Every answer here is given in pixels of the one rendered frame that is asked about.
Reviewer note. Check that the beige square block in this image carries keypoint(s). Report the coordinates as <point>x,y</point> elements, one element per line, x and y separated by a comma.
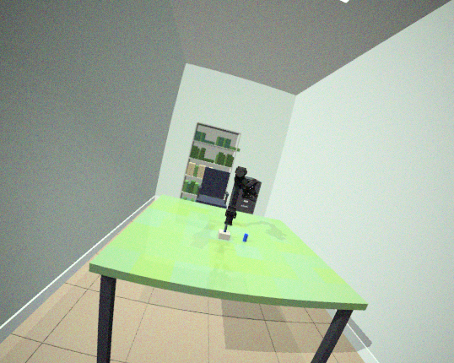
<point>224,235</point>

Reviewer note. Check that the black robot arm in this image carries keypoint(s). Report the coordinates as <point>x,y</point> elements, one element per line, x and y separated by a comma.
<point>240,173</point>

